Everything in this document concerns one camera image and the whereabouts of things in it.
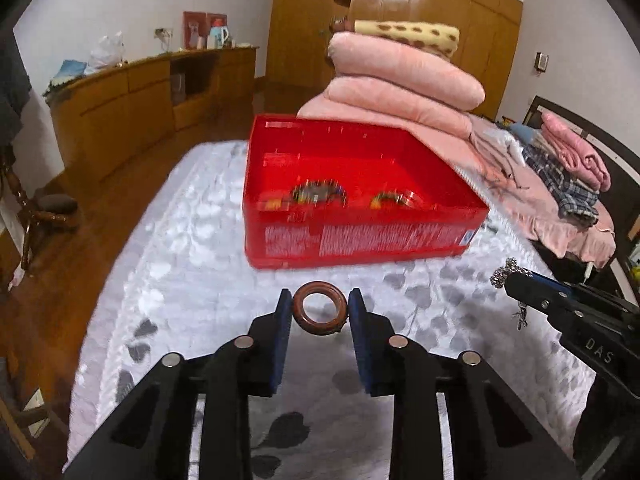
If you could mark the coat rack with clothes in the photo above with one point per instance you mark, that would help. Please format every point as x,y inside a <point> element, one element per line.
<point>28,158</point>

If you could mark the plaid folded clothes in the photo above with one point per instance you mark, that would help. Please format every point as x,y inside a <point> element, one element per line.
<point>576,203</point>

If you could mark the blue cloth on cabinet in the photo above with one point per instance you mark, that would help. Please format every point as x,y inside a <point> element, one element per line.
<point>69,71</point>

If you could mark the pink folded quilt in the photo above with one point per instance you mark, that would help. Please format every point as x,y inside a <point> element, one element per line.
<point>421,72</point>
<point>383,97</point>

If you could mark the pink folded towel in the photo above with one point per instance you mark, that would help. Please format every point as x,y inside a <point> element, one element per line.
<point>577,155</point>

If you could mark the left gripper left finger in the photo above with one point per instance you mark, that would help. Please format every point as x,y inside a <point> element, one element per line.
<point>148,435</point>

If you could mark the red tin box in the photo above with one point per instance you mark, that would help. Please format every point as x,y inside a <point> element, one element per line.
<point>359,194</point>

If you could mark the yellow amber pendant beads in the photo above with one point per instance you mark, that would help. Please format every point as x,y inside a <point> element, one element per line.
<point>273,204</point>

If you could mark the lower pink folded quilt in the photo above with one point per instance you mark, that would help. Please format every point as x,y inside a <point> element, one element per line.
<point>383,97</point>

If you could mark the wall switch panel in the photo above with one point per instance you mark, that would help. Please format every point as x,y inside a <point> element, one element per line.
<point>541,62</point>

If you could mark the brown wooden bangle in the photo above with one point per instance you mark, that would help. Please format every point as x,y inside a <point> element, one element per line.
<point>319,308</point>

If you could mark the white plastic bag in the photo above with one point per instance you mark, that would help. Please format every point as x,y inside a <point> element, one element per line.
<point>108,53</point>

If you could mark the pink bed sheet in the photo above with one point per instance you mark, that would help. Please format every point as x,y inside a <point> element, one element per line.
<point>525,198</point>

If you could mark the dark headboard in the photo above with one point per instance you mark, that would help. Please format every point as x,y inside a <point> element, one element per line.
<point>621,201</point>

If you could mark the upper pink folded quilt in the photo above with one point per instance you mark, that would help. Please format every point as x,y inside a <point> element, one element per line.
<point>421,72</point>

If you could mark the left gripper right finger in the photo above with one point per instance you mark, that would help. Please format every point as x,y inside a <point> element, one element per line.
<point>492,433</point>

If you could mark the wooden wardrobe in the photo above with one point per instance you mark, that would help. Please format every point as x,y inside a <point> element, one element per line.
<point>300,31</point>

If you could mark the wooden sideboard cabinet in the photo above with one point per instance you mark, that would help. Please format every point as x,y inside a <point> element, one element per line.
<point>104,120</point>

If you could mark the blue white kettle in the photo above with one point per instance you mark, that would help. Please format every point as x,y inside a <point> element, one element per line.
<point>218,35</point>

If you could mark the red picture frames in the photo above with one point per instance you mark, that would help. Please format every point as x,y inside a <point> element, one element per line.
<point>196,29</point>

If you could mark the wall power socket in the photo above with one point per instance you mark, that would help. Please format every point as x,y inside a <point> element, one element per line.
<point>163,33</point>

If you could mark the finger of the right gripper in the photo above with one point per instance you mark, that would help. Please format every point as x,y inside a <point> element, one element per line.
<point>536,289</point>

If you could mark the yellow spotted blanket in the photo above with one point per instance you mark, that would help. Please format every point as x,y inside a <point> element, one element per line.
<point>438,39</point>

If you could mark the silver chain pendant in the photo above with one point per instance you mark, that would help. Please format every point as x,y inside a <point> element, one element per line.
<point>505,275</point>

